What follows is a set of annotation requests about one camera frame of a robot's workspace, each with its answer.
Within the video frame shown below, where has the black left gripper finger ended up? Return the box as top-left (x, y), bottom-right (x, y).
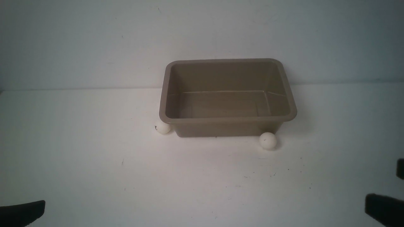
top-left (0, 200), bottom-right (46, 227)

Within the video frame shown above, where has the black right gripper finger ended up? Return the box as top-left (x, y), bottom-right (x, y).
top-left (365, 194), bottom-right (404, 227)
top-left (396, 158), bottom-right (404, 180)

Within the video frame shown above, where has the white table-tennis ball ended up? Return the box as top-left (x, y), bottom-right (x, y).
top-left (259, 132), bottom-right (277, 150)
top-left (154, 120), bottom-right (171, 135)

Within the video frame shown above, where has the tan plastic bin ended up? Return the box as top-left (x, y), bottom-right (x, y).
top-left (159, 58), bottom-right (297, 137)

